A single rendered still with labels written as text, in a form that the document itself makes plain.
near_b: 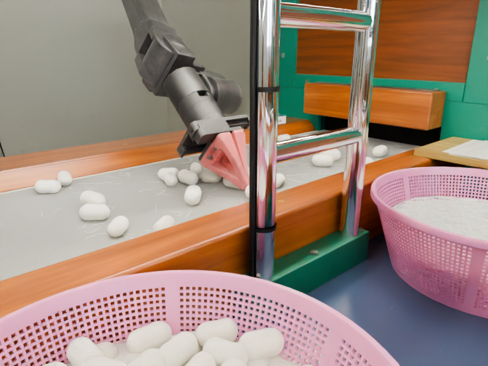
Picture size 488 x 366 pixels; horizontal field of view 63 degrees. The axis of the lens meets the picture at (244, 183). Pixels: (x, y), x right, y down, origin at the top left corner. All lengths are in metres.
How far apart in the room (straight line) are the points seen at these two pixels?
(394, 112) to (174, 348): 0.67
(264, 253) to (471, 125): 0.56
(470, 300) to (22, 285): 0.41
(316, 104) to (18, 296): 0.76
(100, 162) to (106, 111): 2.11
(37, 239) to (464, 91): 0.73
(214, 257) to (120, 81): 2.51
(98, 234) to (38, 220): 0.09
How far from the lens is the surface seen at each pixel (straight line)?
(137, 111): 2.92
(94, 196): 0.53
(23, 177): 0.68
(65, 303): 0.32
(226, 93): 0.65
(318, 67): 1.04
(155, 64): 0.65
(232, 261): 0.40
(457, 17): 0.88
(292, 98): 1.08
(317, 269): 0.46
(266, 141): 0.35
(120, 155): 0.73
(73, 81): 2.71
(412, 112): 0.83
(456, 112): 0.86
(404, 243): 0.47
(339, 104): 0.91
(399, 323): 0.45
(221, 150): 0.56
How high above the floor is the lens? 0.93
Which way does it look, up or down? 18 degrees down
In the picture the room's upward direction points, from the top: straight up
